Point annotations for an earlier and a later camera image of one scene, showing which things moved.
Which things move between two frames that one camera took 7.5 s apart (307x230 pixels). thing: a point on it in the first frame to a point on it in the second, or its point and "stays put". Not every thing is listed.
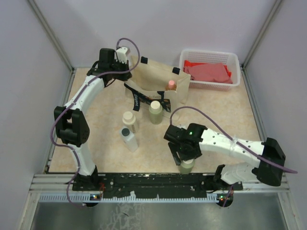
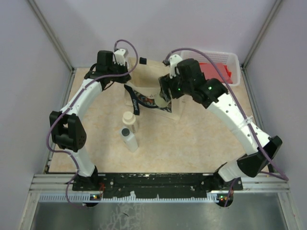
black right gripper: [194, 154] to [166, 82]
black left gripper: [126, 76] stays put
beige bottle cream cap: [129, 120] stays put
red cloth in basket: [215, 72] stays put
